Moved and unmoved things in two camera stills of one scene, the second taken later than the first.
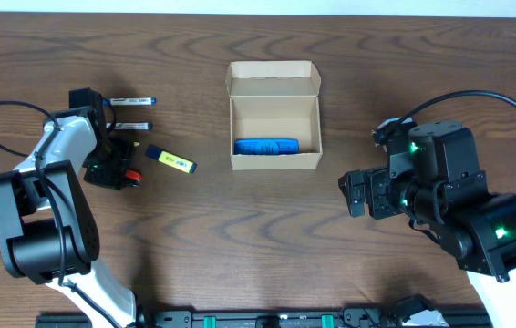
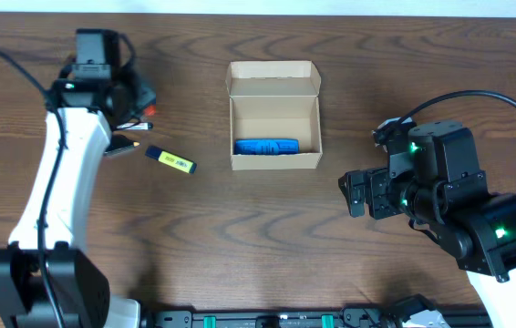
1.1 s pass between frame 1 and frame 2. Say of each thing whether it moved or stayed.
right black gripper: stayed
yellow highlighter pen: stayed
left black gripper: moved
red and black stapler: moved
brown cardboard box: stayed
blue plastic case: stayed
